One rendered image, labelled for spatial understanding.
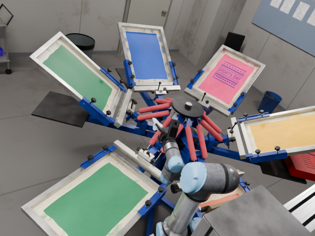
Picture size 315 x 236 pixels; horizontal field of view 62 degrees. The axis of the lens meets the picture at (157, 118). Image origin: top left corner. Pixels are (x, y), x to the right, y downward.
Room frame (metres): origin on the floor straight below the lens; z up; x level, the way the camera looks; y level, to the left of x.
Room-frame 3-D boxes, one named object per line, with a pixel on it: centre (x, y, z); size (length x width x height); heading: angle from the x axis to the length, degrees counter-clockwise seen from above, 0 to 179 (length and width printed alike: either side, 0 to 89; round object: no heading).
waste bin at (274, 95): (4.99, -2.07, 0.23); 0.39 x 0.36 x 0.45; 55
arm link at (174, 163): (0.97, -0.15, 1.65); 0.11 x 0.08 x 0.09; 21
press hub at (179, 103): (2.06, -0.23, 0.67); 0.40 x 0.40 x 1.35
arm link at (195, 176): (0.72, -0.24, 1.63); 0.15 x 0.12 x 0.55; 110
